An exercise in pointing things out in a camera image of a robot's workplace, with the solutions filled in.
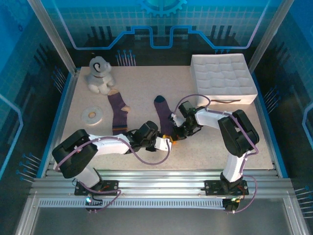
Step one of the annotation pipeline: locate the purple sock with teal toe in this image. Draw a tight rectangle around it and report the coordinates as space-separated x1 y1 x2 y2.
153 95 177 139

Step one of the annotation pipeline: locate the wide aluminium frame rail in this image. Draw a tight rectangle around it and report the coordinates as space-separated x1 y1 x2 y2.
30 168 298 196

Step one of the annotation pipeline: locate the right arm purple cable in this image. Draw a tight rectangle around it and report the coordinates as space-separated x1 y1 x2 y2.
171 94 259 214

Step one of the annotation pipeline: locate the black connector puck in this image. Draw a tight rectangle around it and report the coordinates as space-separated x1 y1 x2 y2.
223 197 242 213
84 194 103 213

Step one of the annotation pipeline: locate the aluminium frame post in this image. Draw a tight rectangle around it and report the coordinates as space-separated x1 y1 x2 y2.
26 0 80 75
246 0 291 75

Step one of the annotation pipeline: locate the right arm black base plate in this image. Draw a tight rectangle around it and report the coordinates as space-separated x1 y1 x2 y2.
204 180 249 196

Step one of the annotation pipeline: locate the white divided organizer box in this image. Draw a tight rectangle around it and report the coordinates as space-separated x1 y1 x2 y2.
190 53 258 105

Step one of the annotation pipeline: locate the aluminium table side rail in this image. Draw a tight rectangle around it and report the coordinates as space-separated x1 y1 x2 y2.
40 70 80 178

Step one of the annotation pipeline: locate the purple sock with beige toe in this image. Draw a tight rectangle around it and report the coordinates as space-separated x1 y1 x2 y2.
107 88 132 136

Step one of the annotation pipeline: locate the grey plush toy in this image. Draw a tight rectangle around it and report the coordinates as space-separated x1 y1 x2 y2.
84 55 116 95

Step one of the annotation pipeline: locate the white tape ring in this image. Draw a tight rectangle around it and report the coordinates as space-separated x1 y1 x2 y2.
81 105 104 125

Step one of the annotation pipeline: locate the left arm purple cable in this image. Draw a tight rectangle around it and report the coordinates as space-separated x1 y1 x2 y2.
54 136 171 214

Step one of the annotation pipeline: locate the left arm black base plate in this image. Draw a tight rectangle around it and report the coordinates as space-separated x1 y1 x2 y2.
74 180 120 196

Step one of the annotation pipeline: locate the slotted grey cable duct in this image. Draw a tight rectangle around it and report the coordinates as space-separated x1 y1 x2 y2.
39 198 225 209

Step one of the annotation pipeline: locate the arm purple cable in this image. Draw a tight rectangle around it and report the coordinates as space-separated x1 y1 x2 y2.
171 94 259 214
54 136 171 214

